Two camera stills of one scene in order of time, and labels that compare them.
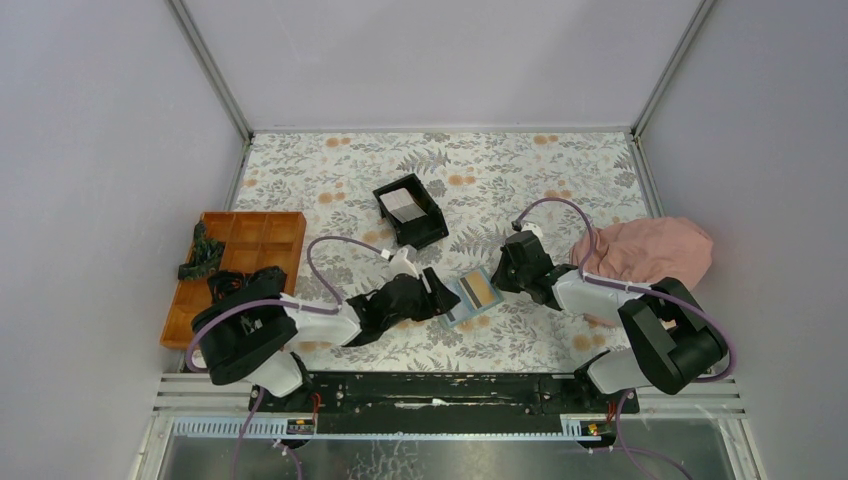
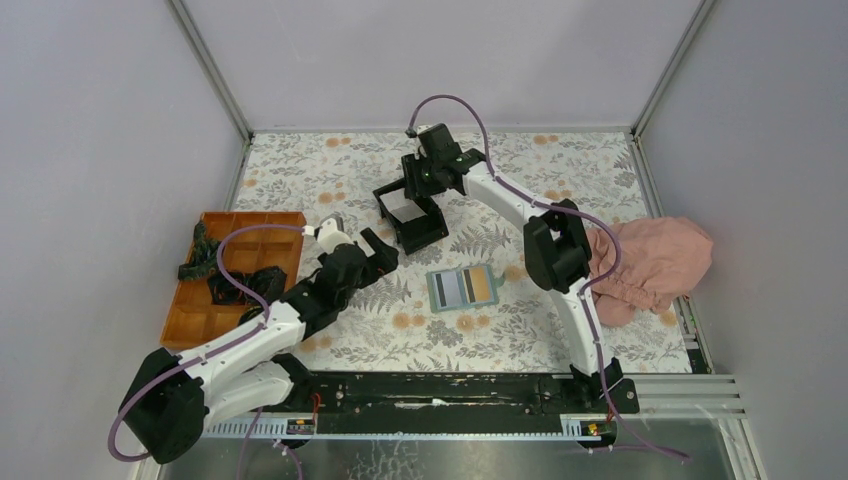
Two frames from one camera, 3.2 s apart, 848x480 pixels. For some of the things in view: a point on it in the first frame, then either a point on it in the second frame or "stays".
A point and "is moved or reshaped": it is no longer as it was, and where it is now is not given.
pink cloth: [646, 250] stays
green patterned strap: [206, 256] stays
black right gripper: [499, 276] → [414, 188]
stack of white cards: [402, 206] stays
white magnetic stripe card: [459, 313] is moved or reshaped
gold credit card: [477, 289] is moved or reshaped
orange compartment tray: [252, 241] stays
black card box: [419, 232] stays
